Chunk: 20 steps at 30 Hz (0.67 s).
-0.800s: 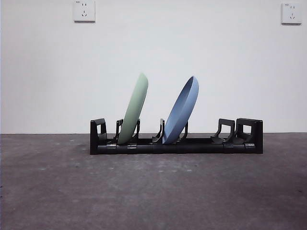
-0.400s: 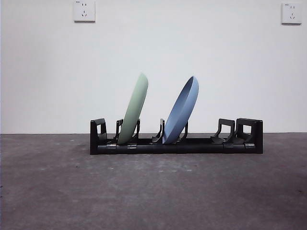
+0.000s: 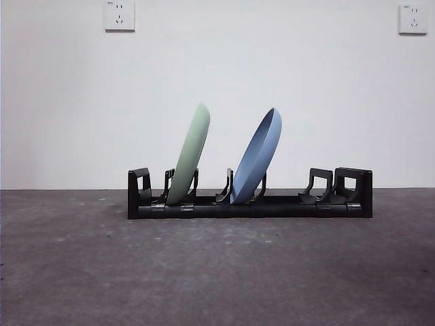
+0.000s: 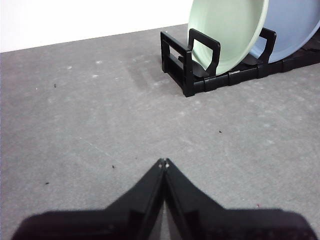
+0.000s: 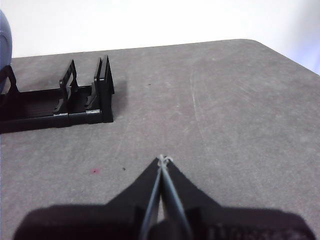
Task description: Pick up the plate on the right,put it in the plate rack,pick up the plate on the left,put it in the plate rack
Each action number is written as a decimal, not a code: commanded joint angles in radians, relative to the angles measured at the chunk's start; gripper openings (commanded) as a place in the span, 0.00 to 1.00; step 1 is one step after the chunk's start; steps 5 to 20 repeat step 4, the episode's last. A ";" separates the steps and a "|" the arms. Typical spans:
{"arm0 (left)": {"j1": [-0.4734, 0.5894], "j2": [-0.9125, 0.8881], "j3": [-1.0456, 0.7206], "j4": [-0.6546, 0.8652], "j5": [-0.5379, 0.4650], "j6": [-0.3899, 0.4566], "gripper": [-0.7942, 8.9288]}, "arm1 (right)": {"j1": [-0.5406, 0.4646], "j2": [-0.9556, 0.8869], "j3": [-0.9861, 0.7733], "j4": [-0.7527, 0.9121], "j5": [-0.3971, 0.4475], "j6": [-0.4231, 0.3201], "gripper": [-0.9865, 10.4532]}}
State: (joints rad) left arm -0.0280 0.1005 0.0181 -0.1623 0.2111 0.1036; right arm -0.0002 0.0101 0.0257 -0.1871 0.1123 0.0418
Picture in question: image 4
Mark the black plate rack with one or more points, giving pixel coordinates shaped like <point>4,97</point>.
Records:
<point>190,85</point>

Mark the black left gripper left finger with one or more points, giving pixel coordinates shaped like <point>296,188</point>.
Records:
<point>112,222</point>

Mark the pale green round plate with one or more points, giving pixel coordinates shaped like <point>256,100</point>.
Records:
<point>225,30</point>

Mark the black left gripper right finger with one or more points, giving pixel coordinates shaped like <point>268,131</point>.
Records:
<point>212,222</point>

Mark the blue round plate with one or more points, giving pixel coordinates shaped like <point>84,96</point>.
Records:
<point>287,30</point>

